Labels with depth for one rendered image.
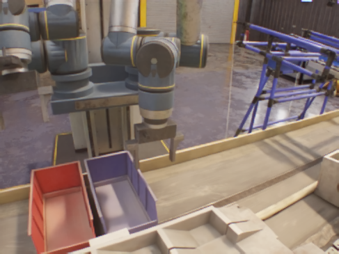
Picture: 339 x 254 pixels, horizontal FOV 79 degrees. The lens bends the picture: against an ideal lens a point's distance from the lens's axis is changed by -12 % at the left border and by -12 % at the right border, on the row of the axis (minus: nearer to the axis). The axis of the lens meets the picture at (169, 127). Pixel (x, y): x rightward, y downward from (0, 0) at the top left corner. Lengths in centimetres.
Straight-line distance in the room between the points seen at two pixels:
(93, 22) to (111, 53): 86
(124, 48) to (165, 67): 23
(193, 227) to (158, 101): 37
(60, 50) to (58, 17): 40
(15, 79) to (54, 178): 45
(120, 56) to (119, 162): 45
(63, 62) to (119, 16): 56
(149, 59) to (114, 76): 97
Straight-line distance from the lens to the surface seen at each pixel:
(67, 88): 135
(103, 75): 157
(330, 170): 113
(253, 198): 106
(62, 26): 92
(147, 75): 64
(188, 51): 132
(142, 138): 71
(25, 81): 73
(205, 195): 102
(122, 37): 82
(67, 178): 102
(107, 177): 105
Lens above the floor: 145
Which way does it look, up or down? 28 degrees down
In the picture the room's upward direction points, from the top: 3 degrees clockwise
